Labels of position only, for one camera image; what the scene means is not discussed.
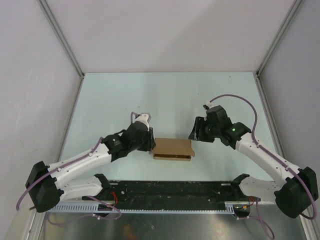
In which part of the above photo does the brown cardboard box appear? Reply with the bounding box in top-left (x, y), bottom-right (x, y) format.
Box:
top-left (151, 138), bottom-right (195, 162)

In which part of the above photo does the left aluminium corner post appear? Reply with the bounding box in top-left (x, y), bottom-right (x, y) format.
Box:
top-left (37, 0), bottom-right (84, 78)

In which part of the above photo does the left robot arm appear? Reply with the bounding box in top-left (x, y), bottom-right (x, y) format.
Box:
top-left (25, 121), bottom-right (156, 213)

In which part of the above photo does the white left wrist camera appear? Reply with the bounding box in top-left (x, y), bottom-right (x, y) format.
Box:
top-left (134, 112), bottom-right (152, 129)

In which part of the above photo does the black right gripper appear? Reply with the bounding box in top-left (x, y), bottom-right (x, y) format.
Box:
top-left (188, 116), bottom-right (220, 143)

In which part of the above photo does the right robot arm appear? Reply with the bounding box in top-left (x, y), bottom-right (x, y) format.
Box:
top-left (188, 104), bottom-right (319, 219)

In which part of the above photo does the grey slotted cable duct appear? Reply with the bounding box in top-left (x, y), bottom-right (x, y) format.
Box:
top-left (48, 201), bottom-right (235, 215)

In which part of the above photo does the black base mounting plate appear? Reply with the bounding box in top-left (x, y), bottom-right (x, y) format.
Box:
top-left (96, 180), bottom-right (256, 210)

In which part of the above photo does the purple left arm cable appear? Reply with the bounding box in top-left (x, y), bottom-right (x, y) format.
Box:
top-left (16, 111), bottom-right (141, 225)

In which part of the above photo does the aluminium frame rail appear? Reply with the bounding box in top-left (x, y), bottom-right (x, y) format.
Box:
top-left (36, 182), bottom-right (309, 203)

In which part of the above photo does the aluminium corner post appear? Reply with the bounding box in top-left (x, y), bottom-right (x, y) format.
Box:
top-left (256, 0), bottom-right (305, 76)
top-left (37, 0), bottom-right (84, 78)

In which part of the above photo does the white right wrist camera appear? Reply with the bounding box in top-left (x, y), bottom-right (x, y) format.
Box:
top-left (203, 101), bottom-right (214, 111)

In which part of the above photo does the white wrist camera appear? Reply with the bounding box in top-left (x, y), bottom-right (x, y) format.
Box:
top-left (134, 112), bottom-right (152, 129)
top-left (203, 101), bottom-right (214, 111)

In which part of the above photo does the right aluminium corner post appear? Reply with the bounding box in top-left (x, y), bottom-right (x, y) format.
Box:
top-left (256, 0), bottom-right (305, 76)

